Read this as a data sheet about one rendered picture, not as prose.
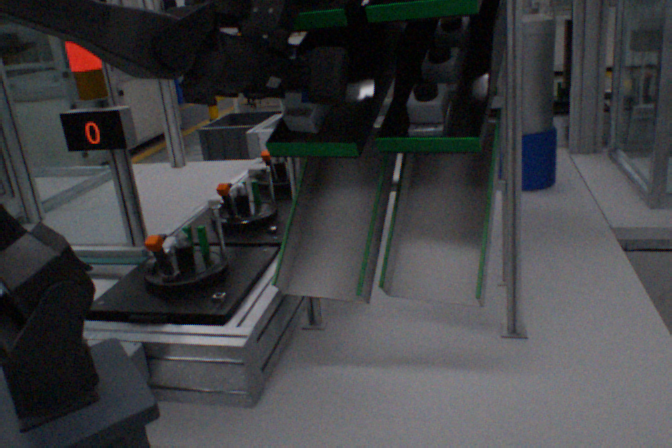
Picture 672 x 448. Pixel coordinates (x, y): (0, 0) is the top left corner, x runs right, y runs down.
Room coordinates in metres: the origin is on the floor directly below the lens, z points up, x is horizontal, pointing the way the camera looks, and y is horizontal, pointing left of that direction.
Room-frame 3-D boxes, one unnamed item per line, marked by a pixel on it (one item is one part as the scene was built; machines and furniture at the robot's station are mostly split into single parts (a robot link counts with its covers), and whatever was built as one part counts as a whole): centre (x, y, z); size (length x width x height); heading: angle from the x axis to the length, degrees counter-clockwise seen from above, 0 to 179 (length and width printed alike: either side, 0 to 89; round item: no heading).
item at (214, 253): (0.87, 0.26, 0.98); 0.14 x 0.14 x 0.02
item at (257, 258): (0.87, 0.26, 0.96); 0.24 x 0.24 x 0.02; 75
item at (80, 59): (1.04, 0.41, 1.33); 0.05 x 0.05 x 0.05
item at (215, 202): (1.12, 0.19, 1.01); 0.24 x 0.24 x 0.13; 75
